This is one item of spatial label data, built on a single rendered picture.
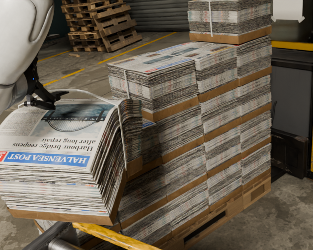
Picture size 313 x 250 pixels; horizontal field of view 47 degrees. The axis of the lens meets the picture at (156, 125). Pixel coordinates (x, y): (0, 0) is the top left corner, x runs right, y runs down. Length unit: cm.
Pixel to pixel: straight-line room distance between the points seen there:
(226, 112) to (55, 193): 130
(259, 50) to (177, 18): 704
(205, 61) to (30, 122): 108
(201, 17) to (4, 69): 164
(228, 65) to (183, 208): 80
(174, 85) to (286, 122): 132
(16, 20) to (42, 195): 49
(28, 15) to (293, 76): 227
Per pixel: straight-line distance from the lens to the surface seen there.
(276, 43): 260
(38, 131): 91
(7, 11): 56
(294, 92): 270
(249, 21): 204
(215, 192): 214
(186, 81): 174
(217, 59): 186
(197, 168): 195
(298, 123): 276
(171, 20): 921
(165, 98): 167
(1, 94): 64
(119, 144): 95
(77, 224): 113
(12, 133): 94
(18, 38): 57
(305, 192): 263
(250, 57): 207
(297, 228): 232
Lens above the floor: 148
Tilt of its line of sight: 23 degrees down
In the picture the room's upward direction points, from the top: 8 degrees counter-clockwise
